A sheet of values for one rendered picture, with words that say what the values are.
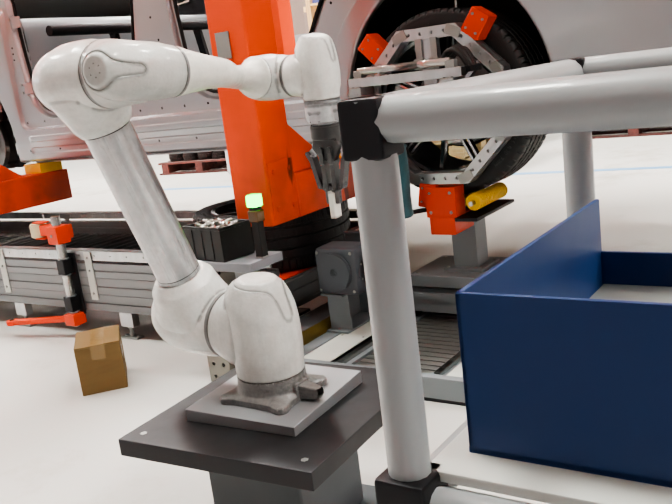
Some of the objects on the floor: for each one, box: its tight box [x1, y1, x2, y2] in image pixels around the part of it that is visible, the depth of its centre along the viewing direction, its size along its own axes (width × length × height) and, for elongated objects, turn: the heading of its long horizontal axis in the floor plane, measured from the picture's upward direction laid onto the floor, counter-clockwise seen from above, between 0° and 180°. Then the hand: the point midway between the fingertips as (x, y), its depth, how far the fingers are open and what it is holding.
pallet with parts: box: [592, 126, 672, 139], centre depth 837 cm, size 85×127×44 cm
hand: (334, 203), depth 203 cm, fingers closed
